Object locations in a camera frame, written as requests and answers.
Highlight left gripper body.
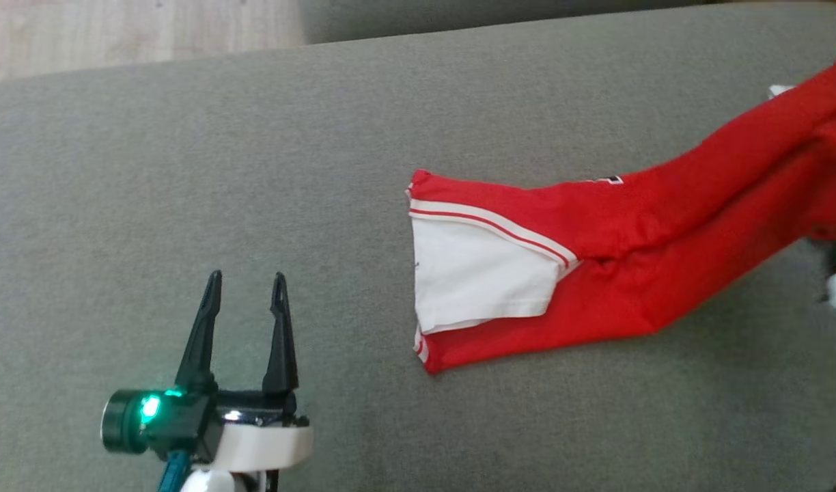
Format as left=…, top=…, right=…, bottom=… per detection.
left=208, top=389, right=315, bottom=474

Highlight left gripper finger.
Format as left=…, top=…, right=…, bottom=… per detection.
left=262, top=272, right=300, bottom=397
left=174, top=270, right=223, bottom=394

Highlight red and white basketball jersey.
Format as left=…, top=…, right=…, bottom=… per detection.
left=406, top=48, right=836, bottom=375

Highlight grey sofa back cushion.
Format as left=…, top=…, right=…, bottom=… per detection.
left=298, top=0, right=723, bottom=46

